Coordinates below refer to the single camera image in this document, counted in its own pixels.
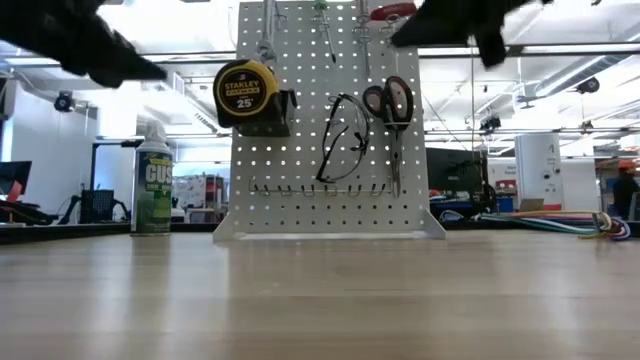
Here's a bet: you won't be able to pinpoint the clear safety glasses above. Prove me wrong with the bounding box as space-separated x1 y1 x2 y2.
315 92 372 185

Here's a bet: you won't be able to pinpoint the red-handled screwdriver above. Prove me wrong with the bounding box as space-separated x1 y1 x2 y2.
355 0 374 77

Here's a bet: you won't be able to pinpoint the black monitor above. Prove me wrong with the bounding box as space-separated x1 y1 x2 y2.
0 159 34 202

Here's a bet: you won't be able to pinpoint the black plastic bin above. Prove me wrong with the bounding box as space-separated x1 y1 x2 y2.
233 88 299 139

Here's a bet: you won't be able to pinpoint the black aluminium table frame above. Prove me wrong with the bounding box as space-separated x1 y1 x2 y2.
0 219 640 240

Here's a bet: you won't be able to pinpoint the scissors with red-blue handles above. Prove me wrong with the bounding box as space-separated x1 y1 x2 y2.
362 74 416 199

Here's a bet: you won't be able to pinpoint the coloured wire bundle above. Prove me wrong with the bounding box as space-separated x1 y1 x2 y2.
439 207 632 242

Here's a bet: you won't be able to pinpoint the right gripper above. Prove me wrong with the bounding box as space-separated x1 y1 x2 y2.
390 0 556 69

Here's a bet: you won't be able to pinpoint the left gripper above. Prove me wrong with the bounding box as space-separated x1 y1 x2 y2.
0 0 169 90

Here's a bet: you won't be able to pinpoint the green black screwdriver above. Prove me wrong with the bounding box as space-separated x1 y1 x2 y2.
312 0 338 64

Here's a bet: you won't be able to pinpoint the black crate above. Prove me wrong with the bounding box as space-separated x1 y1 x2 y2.
79 188 117 225

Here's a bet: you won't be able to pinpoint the wire multi-prong tool rack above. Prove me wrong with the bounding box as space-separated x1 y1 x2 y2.
248 175 395 198

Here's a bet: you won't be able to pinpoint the white cylindrical appliance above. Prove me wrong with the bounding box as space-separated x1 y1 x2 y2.
514 132 565 211

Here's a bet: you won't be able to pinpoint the black machine cabinet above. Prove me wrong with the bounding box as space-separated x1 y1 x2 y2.
425 146 490 204

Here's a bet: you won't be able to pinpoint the yellow black tape measure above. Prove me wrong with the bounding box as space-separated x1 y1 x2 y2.
212 58 282 129

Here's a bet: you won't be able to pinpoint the double ring metal hook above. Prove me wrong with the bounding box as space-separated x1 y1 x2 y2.
351 12 374 46

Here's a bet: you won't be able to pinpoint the small metal pegboard hook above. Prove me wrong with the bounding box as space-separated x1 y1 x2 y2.
382 13 401 39

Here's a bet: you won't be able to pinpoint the green duster spray can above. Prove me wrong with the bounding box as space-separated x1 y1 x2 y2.
130 119 175 237

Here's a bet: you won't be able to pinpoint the white metal pegboard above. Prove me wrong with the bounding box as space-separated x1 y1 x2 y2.
212 0 448 244

